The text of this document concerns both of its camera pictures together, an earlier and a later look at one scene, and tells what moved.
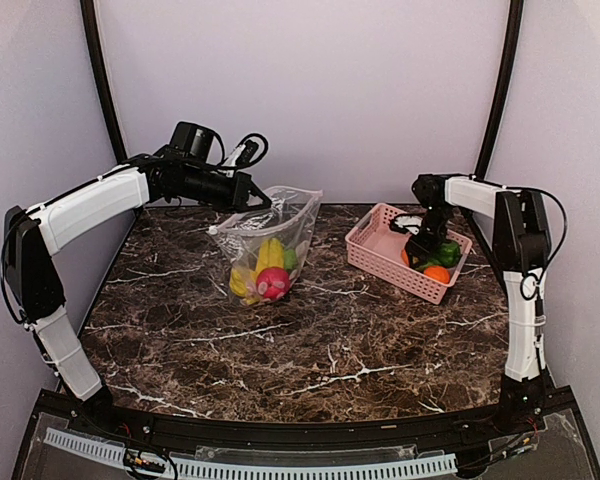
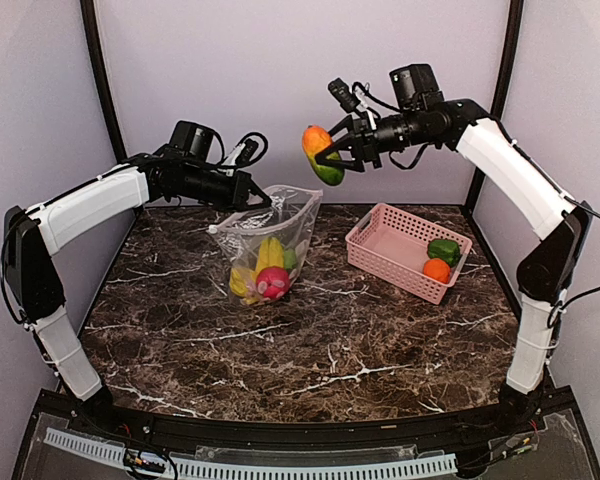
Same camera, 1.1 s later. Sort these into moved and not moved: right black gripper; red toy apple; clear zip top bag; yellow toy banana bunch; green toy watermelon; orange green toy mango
Moved: right black gripper; orange green toy mango
Not moved: yellow toy banana bunch; green toy watermelon; red toy apple; clear zip top bag
